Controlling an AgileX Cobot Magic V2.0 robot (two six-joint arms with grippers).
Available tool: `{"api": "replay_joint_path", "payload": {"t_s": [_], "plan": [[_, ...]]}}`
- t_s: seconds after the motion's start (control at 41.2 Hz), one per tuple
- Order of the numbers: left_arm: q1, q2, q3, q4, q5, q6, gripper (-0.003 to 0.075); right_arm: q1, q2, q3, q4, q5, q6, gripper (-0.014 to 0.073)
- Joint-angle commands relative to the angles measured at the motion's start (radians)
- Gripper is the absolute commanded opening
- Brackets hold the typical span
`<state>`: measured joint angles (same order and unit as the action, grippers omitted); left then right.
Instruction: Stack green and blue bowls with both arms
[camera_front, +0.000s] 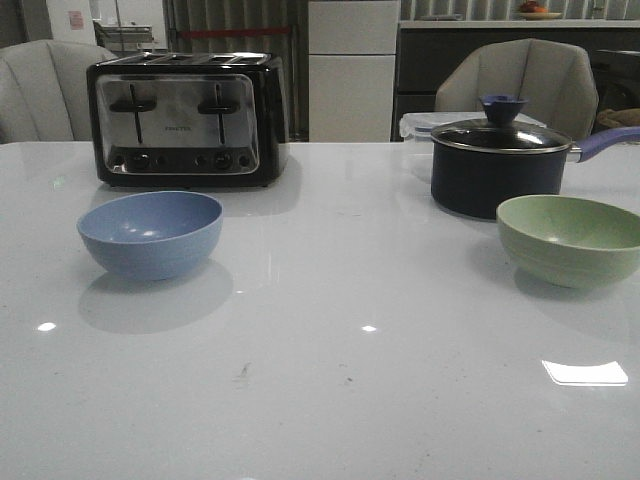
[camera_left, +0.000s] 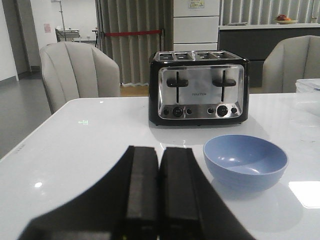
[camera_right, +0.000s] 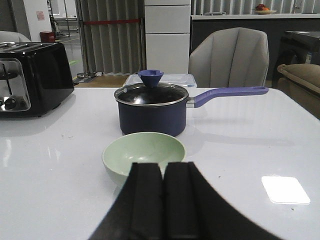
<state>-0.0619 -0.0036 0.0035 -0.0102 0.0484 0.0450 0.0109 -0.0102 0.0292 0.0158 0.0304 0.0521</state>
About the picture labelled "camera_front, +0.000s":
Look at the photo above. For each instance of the beige chair left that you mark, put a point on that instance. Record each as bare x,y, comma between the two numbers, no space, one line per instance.
44,90

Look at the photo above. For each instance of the green bowl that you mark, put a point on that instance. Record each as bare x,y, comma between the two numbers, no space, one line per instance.
569,241

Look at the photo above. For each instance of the beige chair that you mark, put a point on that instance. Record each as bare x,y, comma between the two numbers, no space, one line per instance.
44,90
554,78

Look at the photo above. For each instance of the beige chair right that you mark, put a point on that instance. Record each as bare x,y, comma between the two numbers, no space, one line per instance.
554,78

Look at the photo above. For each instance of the clear plastic food container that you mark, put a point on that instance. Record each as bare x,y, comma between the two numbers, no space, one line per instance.
417,126

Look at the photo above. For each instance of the white refrigerator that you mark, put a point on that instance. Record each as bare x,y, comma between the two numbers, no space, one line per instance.
352,55

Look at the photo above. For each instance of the blue bowl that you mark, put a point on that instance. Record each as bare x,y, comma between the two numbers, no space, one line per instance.
153,235

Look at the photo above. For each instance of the glass pot lid blue knob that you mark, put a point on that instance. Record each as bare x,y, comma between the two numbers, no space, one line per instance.
499,130

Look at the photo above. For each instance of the fruit plate on counter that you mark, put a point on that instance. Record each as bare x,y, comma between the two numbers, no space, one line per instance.
534,11

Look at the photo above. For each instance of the dark blue saucepan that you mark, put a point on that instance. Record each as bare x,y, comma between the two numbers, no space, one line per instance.
474,183

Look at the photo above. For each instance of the black chrome four-slot toaster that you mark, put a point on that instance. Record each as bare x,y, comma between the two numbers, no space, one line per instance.
189,119

